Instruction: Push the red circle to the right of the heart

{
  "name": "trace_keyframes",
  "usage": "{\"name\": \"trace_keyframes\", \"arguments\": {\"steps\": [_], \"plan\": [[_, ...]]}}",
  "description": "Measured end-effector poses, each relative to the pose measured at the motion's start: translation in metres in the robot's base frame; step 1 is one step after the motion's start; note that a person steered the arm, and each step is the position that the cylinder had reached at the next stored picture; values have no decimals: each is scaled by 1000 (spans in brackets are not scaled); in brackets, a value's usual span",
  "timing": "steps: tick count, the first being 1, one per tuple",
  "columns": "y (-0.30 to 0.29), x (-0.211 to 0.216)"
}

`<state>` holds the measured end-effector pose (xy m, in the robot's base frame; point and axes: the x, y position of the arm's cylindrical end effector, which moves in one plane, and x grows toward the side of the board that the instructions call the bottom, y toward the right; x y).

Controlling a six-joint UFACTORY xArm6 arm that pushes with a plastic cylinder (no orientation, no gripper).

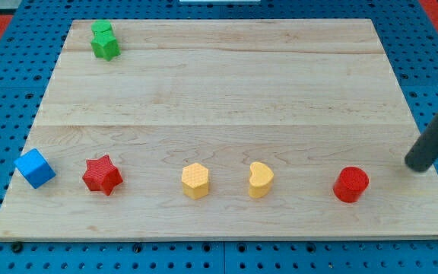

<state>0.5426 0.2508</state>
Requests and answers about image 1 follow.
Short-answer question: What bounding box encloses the red cylinder block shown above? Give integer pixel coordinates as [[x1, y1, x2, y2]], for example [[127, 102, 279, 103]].
[[333, 166, 370, 203]]

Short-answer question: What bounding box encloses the yellow heart block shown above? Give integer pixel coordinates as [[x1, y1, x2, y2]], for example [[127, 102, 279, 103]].
[[249, 161, 274, 198]]

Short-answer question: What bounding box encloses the yellow hexagon block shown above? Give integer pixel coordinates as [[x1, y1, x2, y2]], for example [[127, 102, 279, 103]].
[[181, 163, 209, 199]]

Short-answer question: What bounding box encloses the wooden board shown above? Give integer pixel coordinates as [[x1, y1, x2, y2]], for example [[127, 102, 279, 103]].
[[0, 19, 438, 242]]

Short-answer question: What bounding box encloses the red star block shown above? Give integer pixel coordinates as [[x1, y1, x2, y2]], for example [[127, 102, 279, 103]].
[[82, 155, 123, 196]]

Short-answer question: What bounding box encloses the green star block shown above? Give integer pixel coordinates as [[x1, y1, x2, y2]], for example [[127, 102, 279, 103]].
[[90, 32, 121, 61]]

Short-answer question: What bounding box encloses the green cylinder block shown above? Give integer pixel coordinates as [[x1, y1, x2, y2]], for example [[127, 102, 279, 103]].
[[91, 19, 113, 36]]

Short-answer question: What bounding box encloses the blue cube block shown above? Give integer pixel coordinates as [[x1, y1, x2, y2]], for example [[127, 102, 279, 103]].
[[14, 148, 56, 189]]

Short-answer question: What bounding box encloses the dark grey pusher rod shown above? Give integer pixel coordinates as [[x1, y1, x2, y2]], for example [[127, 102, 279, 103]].
[[405, 112, 438, 172]]

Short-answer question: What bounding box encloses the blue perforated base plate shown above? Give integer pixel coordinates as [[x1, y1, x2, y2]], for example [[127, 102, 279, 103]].
[[0, 1, 438, 273]]

